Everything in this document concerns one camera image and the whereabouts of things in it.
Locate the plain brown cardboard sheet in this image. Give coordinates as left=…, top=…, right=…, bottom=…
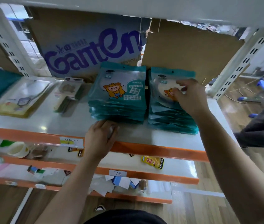
left=141, top=18, right=246, bottom=86

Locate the yellow snack sachet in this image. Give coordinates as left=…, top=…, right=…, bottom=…
left=68, top=147, right=85, bottom=157
left=141, top=156, right=165, bottom=170

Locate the cream packaged hand mirror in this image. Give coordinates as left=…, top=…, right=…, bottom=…
left=0, top=78, right=56, bottom=119

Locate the white floor cable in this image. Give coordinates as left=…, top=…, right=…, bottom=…
left=223, top=87, right=264, bottom=104

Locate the person's black shirt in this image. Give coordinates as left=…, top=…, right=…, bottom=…
left=84, top=209, right=264, bottom=224

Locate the white paper price tag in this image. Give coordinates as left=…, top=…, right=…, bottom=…
left=109, top=170, right=127, bottom=178

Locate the pile of colourful cards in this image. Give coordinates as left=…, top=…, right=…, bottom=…
left=27, top=165, right=46, bottom=175

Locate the white metal shelf orange trim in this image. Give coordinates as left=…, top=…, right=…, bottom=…
left=0, top=2, right=37, bottom=119
left=0, top=0, right=264, bottom=205

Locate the beige hand mirror brown print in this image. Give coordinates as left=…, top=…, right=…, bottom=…
left=53, top=77, right=86, bottom=114

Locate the person's right hand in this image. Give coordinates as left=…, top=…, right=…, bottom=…
left=172, top=78, right=209, bottom=119

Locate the stack of teal packets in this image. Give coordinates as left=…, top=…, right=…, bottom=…
left=147, top=66, right=199, bottom=135
left=87, top=62, right=147, bottom=124

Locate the person's left forearm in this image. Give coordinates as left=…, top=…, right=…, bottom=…
left=33, top=155, right=105, bottom=224

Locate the person's right forearm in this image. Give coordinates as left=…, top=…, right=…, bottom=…
left=196, top=109, right=264, bottom=224

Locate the beige paper cup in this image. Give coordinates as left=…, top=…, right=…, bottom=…
left=7, top=142, right=30, bottom=158

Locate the person's left hand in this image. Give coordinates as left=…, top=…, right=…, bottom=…
left=84, top=120, right=119, bottom=161

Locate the pile of white paper cards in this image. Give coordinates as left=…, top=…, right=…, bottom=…
left=89, top=175, right=149, bottom=198

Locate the yellow white price label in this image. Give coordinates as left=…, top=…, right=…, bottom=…
left=59, top=137, right=85, bottom=149

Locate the green snack packet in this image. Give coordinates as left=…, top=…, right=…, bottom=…
left=0, top=140, right=15, bottom=148

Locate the cardboard sheet blue lettering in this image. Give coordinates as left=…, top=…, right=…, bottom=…
left=25, top=7, right=151, bottom=80

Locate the brown plastic cup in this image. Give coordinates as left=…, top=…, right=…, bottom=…
left=29, top=146, right=50, bottom=160

